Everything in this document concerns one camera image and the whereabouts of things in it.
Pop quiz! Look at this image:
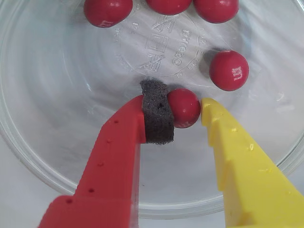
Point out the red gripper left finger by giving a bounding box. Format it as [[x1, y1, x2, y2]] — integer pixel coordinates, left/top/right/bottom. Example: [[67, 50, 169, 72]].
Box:
[[38, 79, 176, 228]]

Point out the plain red candy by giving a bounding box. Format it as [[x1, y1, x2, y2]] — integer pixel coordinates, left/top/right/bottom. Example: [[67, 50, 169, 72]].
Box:
[[145, 0, 193, 16], [192, 0, 239, 24]]

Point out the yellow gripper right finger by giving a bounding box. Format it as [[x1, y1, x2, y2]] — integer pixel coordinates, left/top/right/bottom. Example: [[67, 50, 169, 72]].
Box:
[[200, 97, 304, 228]]

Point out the glass bowl with red candies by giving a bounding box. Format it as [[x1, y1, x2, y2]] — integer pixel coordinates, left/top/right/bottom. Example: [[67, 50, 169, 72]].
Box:
[[0, 0, 304, 213]]

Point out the white table cover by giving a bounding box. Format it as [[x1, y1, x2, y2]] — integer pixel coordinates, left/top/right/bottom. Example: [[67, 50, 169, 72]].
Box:
[[0, 0, 304, 228]]

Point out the red candy with text print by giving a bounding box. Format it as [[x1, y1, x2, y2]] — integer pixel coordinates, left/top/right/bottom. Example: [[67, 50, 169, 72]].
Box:
[[209, 50, 250, 92]]

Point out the red candy with m print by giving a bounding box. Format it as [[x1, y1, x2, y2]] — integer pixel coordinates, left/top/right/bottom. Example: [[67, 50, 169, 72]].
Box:
[[167, 88, 202, 129], [83, 0, 133, 29]]

